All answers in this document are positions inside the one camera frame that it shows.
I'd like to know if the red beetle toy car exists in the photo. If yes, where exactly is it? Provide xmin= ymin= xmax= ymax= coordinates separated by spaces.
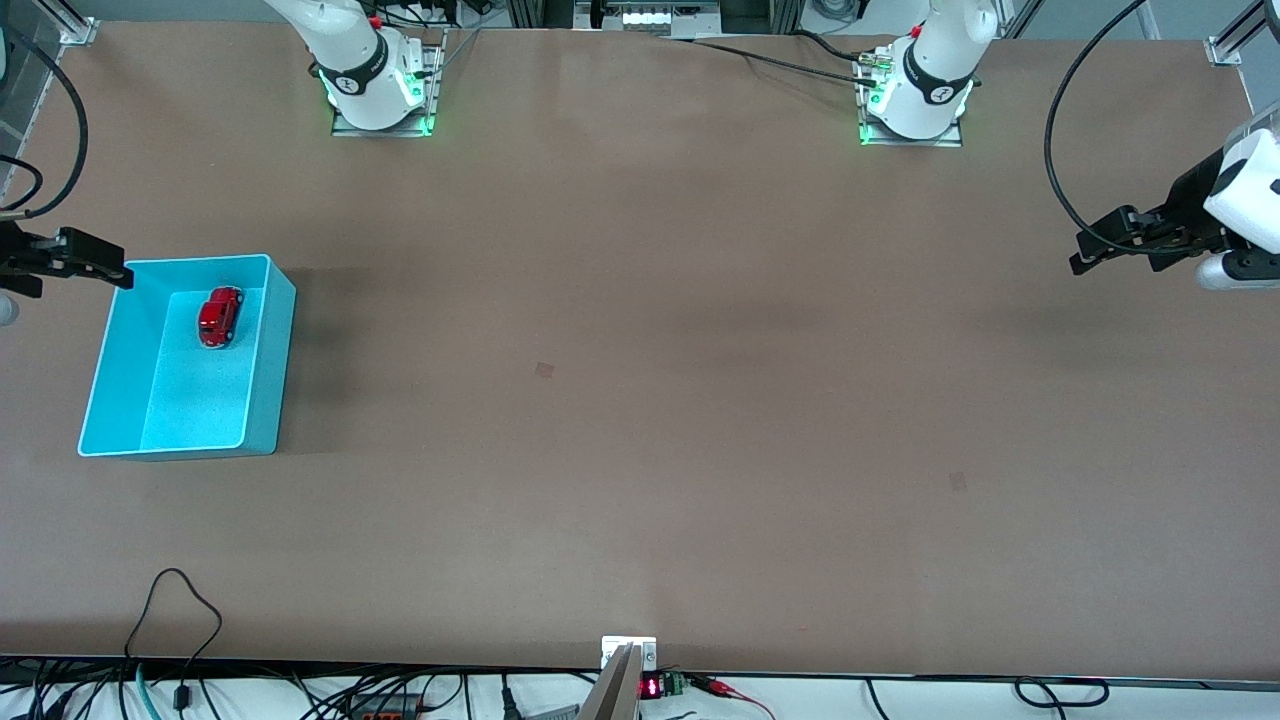
xmin=196 ymin=286 xmax=245 ymax=350

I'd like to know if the blue plastic box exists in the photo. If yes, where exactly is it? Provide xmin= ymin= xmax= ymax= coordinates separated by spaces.
xmin=78 ymin=253 xmax=298 ymax=461

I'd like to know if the lit silver device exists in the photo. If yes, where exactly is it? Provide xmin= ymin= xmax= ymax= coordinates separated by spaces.
xmin=575 ymin=0 xmax=723 ymax=39

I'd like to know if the orange power strip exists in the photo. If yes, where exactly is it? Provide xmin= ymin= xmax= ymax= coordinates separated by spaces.
xmin=345 ymin=693 xmax=423 ymax=720

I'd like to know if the short black right arm cable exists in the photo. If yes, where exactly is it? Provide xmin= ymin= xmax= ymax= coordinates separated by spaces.
xmin=0 ymin=153 xmax=45 ymax=215

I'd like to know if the long black right arm cable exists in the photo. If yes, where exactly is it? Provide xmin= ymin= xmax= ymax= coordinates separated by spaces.
xmin=0 ymin=22 xmax=91 ymax=219

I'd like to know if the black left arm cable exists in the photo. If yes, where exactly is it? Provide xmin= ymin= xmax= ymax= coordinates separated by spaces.
xmin=1044 ymin=0 xmax=1203 ymax=257

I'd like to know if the aluminium frame rail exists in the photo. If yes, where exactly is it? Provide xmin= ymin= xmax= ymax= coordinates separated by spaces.
xmin=0 ymin=20 xmax=63 ymax=201

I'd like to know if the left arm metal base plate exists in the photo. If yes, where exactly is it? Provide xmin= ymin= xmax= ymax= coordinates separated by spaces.
xmin=857 ymin=40 xmax=964 ymax=149

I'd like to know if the thin black looped cable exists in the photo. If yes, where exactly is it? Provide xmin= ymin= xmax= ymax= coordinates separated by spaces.
xmin=123 ymin=567 xmax=224 ymax=713

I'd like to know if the short black table cable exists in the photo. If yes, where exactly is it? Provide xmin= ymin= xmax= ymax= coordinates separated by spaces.
xmin=795 ymin=28 xmax=869 ymax=63

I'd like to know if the long black table cable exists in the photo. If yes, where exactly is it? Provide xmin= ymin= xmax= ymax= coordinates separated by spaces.
xmin=660 ymin=35 xmax=886 ymax=91

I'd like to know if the black coiled cable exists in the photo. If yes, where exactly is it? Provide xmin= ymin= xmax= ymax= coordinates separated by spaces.
xmin=1013 ymin=677 xmax=1111 ymax=710

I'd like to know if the red clip lead wire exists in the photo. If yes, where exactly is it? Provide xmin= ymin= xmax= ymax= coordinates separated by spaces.
xmin=690 ymin=675 xmax=776 ymax=720

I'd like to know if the silver mounting bracket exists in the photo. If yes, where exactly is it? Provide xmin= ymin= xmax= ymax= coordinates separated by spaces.
xmin=600 ymin=636 xmax=658 ymax=673

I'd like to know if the grey camera mount arm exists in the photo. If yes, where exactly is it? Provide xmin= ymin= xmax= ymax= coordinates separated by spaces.
xmin=578 ymin=645 xmax=641 ymax=720

